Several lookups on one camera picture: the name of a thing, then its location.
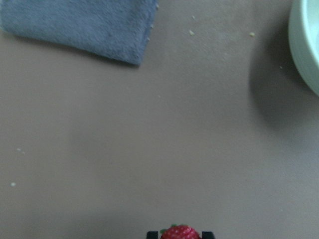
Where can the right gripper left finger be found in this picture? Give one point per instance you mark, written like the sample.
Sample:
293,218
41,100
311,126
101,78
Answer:
152,235

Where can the grey folded cloth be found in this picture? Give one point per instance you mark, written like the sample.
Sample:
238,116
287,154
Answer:
116,29

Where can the red strawberry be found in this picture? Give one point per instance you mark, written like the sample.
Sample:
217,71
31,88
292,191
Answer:
179,232

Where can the light green bowl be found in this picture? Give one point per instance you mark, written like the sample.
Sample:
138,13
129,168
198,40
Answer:
303,31

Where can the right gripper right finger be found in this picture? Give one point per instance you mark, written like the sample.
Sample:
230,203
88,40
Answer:
207,235

